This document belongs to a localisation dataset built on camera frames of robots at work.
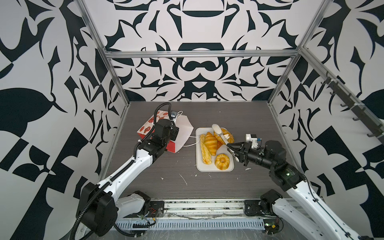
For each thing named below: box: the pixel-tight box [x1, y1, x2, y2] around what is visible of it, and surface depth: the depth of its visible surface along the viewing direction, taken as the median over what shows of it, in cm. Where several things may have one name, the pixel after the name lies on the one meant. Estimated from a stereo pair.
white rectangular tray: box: [195, 127, 235, 173], surface depth 90 cm
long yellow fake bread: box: [200, 134, 212, 165], surface depth 91 cm
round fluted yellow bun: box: [214, 153, 231, 171], surface depth 88 cm
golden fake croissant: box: [204, 132, 218, 156], surface depth 91 cm
